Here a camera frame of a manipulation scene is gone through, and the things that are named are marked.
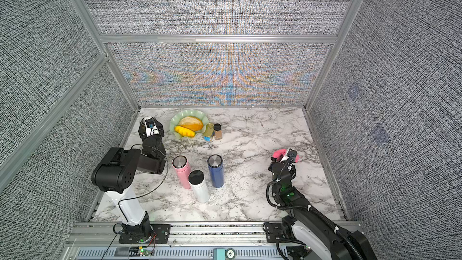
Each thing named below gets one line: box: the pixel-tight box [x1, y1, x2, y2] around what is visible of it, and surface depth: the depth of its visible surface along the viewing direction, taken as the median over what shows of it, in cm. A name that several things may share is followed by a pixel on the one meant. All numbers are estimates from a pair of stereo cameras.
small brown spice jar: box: [212, 122, 223, 141], surface depth 100 cm
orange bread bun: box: [178, 116, 204, 132], surface depth 106 cm
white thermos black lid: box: [187, 169, 211, 204], surface depth 69 cm
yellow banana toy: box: [174, 125, 196, 138], surface depth 103 cm
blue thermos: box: [206, 154, 225, 189], surface depth 74 cm
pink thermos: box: [171, 154, 191, 190], surface depth 73 cm
